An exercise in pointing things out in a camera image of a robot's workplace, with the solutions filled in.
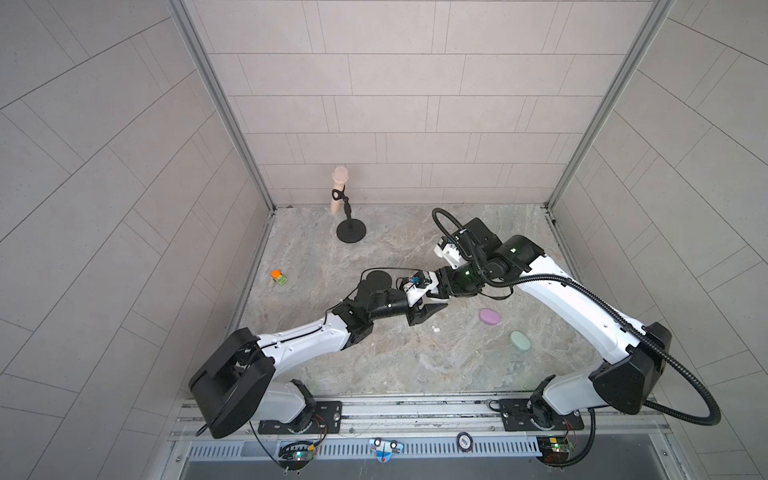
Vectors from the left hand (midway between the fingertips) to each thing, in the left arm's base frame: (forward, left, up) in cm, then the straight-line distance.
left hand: (447, 297), depth 71 cm
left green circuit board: (-30, +35, -16) cm, 49 cm away
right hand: (0, +4, +1) cm, 4 cm away
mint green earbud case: (-4, -22, -18) cm, 29 cm away
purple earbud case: (+3, -15, -18) cm, 23 cm away
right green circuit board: (-29, -24, -18) cm, 42 cm away
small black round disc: (-28, -3, -18) cm, 33 cm away
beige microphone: (+36, +30, +6) cm, 47 cm away
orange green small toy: (+15, +50, -16) cm, 55 cm away
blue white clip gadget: (-29, +15, -16) cm, 36 cm away
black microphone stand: (+35, +30, -18) cm, 49 cm away
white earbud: (-1, +1, -18) cm, 18 cm away
